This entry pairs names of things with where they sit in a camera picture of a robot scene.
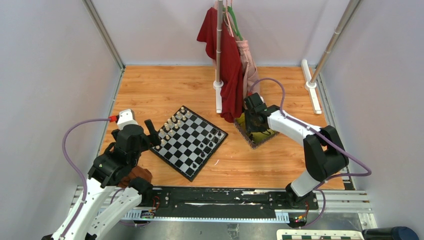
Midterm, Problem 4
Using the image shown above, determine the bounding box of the white rack foot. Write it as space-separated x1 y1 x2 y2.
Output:
300 59 323 115
213 80 224 114

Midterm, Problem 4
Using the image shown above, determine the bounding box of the yellow metal tin tray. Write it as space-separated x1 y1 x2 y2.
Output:
233 113 279 149

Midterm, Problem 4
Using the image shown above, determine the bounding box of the silver rack pole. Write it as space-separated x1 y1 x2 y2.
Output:
215 0 224 87
309 0 362 85

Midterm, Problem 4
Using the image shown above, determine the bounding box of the silver centre rack pole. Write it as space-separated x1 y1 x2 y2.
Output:
215 0 224 87

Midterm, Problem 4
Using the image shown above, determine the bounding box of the dark blue cylinder object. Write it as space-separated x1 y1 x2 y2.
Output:
361 226 420 240

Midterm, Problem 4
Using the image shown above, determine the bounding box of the green white chessboard box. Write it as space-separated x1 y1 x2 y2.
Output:
276 229 364 240

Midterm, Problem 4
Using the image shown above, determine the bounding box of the black white chessboard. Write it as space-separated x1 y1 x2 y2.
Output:
150 105 228 182

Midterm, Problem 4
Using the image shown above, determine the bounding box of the silver right rack pole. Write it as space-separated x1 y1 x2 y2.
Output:
309 0 362 85

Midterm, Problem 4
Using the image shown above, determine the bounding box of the white right rack foot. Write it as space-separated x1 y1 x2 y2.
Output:
300 59 323 115

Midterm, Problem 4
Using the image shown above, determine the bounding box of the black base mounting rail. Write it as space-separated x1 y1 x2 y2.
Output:
139 186 319 222

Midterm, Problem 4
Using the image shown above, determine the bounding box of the cream chess pieces row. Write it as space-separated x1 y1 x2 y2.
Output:
157 106 193 148

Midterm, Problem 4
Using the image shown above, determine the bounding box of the dark red hanging shirt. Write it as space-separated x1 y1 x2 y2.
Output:
196 7 243 123

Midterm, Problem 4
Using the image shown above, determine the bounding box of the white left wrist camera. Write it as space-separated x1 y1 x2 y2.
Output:
117 109 138 130

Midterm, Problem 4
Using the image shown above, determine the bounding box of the white centre rack foot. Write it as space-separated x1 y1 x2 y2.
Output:
213 80 224 114

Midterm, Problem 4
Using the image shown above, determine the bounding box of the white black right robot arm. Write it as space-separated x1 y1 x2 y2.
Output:
244 93 349 209

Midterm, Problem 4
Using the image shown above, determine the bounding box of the brown crumpled cloth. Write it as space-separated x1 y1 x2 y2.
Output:
117 166 153 188

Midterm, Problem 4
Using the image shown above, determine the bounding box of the green clothes hanger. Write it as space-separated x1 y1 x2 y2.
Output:
223 6 244 41

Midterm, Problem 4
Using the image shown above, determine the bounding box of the pink hanging garment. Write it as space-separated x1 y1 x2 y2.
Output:
214 1 260 98

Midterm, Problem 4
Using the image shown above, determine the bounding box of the black pieces set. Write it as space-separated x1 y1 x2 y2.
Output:
184 128 227 169

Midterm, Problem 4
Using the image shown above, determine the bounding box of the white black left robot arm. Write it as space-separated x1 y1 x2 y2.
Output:
43 118 161 240

